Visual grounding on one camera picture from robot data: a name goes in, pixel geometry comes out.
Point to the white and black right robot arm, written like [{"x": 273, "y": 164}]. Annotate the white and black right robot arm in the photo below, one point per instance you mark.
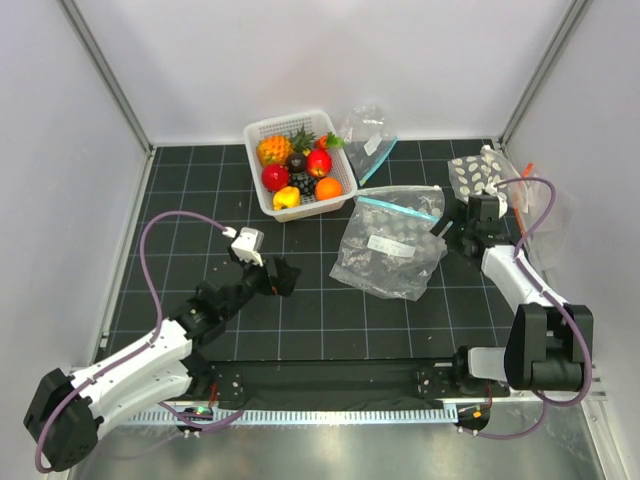
[{"x": 550, "y": 342}]

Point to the white polka dot zip bag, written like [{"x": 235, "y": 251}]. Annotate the white polka dot zip bag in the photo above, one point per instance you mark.
[{"x": 422, "y": 201}]

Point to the left aluminium frame post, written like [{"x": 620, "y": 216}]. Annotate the left aluminium frame post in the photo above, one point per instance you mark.
[{"x": 97, "y": 58}]

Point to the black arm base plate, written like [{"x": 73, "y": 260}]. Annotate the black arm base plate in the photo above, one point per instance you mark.
[{"x": 350, "y": 381}]

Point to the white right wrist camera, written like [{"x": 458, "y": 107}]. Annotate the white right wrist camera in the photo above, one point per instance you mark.
[{"x": 492, "y": 190}]

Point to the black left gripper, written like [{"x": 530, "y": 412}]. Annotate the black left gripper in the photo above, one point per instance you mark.
[{"x": 280, "y": 283}]

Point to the red yellow toy apple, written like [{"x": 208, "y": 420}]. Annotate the red yellow toy apple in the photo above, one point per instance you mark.
[{"x": 318, "y": 163}]

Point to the black grid cutting mat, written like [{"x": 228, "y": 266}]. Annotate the black grid cutting mat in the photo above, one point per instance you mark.
[{"x": 192, "y": 190}]

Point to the dark purple toy mangosteen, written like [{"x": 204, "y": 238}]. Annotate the dark purple toy mangosteen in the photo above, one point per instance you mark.
[{"x": 296, "y": 163}]

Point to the black toy blackberry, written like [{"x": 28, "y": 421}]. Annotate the black toy blackberry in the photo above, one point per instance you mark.
[{"x": 305, "y": 183}]

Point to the right aluminium frame post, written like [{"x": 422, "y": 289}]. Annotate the right aluminium frame post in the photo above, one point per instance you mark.
[{"x": 552, "y": 53}]

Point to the polka dot bag at right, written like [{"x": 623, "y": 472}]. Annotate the polka dot bag at right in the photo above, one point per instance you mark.
[{"x": 481, "y": 173}]

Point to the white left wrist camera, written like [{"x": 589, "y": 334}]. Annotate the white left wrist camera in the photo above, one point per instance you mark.
[{"x": 246, "y": 244}]

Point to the toy orange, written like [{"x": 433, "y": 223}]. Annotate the toy orange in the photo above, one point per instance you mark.
[{"x": 328, "y": 188}]

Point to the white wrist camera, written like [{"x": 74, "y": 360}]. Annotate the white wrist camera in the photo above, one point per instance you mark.
[
  {"x": 246, "y": 244},
  {"x": 492, "y": 190}
]

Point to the aluminium frame post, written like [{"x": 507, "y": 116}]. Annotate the aluminium frame post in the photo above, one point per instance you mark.
[
  {"x": 552, "y": 53},
  {"x": 97, "y": 58}
]

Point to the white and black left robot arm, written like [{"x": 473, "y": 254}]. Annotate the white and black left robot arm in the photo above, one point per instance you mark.
[{"x": 70, "y": 413}]

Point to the slotted grey cable duct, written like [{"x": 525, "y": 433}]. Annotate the slotted grey cable duct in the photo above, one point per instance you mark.
[{"x": 159, "y": 416}]

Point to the clear bag blue zipper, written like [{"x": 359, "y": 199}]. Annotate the clear bag blue zipper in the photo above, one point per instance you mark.
[{"x": 369, "y": 137}]

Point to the yellow toy bell pepper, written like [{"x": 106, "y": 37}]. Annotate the yellow toy bell pepper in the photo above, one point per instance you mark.
[{"x": 286, "y": 198}]

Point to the clear zip bag teal zipper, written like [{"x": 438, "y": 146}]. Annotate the clear zip bag teal zipper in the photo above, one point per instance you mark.
[{"x": 387, "y": 254}]

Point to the orange toy pineapple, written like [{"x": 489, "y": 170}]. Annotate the orange toy pineapple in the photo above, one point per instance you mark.
[{"x": 274, "y": 150}]

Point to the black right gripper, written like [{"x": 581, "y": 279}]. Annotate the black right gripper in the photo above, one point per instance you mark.
[{"x": 460, "y": 215}]

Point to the clear bag orange zipper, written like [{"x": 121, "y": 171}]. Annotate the clear bag orange zipper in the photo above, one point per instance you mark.
[{"x": 546, "y": 243}]

